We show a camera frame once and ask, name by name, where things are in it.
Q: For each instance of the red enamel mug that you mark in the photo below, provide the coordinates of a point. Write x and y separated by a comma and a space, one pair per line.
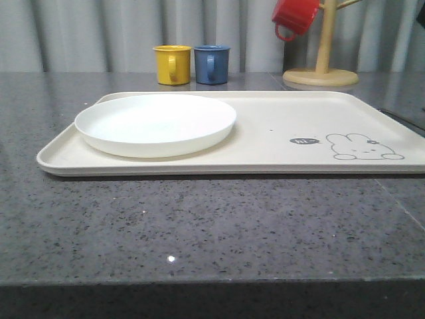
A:
295, 15

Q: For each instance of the silver metal fork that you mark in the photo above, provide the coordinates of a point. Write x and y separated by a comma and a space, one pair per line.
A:
400, 119

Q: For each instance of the wooden mug tree stand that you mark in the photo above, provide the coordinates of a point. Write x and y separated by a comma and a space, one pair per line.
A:
323, 74

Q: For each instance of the blue enamel mug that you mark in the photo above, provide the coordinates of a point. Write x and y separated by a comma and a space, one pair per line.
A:
211, 64

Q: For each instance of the white round plate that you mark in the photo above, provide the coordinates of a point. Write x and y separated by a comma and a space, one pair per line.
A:
156, 125

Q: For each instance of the beige rabbit serving tray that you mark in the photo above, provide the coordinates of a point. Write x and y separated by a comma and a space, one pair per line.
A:
275, 132

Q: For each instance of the yellow enamel mug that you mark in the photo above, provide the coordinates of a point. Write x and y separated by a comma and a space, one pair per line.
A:
173, 64

